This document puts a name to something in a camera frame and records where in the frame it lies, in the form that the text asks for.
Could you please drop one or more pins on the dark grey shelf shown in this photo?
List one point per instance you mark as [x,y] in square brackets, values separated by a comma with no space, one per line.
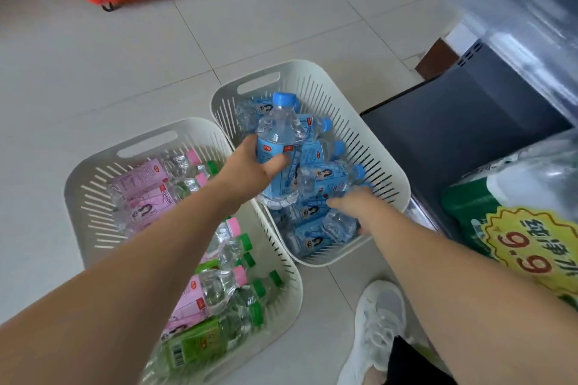
[456,127]

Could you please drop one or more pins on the person's left forearm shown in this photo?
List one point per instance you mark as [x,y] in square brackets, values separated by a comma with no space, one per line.
[117,290]

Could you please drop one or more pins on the person's right hand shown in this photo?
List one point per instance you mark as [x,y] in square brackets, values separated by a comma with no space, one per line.
[363,208]

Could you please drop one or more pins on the pile of blue bottles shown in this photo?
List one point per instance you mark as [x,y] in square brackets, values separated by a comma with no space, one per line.
[323,177]

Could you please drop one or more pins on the blue label water bottle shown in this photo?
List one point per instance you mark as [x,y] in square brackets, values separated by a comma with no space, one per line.
[280,127]

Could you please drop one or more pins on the person's right forearm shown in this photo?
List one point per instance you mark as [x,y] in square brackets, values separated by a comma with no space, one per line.
[469,308]

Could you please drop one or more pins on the pile of pink label bottles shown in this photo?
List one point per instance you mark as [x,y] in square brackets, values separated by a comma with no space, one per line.
[142,181]

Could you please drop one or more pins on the pile of green label bottles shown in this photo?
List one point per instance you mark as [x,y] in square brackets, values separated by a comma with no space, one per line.
[198,344]

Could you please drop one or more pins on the white slotted plastic basket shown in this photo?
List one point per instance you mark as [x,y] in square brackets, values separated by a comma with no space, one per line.
[86,199]
[361,127]

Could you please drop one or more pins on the black trouser leg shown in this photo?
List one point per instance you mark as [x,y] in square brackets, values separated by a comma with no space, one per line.
[413,366]

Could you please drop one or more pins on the white sneaker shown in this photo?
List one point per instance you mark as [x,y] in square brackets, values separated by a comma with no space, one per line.
[379,321]

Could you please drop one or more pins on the brown wooden block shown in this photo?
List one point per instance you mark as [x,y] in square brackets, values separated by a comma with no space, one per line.
[435,62]

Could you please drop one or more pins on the person's right thumb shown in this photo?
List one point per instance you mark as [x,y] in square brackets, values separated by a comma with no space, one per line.
[339,203]

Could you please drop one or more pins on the green wrapped water bottle pack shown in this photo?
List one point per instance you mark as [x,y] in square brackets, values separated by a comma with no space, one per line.
[519,226]

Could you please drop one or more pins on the person's left thumb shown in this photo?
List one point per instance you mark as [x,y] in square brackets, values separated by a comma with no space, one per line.
[277,164]

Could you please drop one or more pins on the person's left hand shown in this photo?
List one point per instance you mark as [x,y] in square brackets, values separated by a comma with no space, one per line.
[237,172]

